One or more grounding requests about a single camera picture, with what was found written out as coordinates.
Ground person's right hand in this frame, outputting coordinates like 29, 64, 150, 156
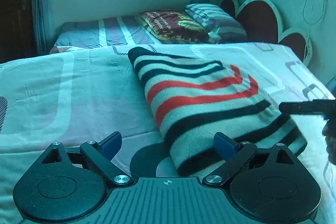
322, 119, 336, 165

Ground white wall cable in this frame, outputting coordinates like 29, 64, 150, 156
301, 0, 332, 62

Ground patterned bed sheet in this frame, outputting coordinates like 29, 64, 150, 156
1, 43, 333, 223

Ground striped knit child sweater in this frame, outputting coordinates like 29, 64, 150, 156
128, 47, 307, 177

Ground dark wooden door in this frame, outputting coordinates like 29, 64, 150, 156
0, 0, 37, 63

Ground red scalloped headboard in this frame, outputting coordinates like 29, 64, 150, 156
219, 0, 313, 65

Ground striped grey pillow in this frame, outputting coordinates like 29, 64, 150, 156
185, 3, 247, 44

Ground left teal curtain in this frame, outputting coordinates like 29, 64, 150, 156
31, 0, 57, 55

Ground red yellow folded blanket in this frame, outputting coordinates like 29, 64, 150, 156
135, 10, 209, 42

